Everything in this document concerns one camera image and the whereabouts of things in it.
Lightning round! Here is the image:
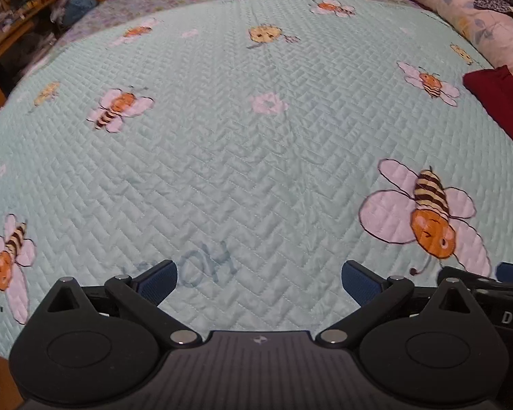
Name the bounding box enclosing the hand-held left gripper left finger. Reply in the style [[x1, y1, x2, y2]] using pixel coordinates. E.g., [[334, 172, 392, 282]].
[[47, 260, 202, 347]]

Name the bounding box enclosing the bee print quilted bedspread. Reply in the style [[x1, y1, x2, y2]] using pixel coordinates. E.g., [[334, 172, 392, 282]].
[[0, 0, 513, 361]]

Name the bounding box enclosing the dark red cloth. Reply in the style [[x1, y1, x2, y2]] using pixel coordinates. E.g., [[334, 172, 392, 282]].
[[462, 64, 513, 147]]

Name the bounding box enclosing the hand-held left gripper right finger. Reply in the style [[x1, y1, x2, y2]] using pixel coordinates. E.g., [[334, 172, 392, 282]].
[[314, 260, 469, 347]]

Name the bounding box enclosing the floral pink pillow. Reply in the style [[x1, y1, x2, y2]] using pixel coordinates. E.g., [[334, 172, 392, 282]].
[[350, 0, 513, 74]]

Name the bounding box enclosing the wooden desk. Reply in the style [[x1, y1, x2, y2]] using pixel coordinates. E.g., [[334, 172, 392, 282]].
[[0, 0, 95, 104]]

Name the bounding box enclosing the blue cloth pile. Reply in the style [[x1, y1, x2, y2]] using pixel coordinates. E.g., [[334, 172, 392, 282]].
[[48, 0, 100, 25]]

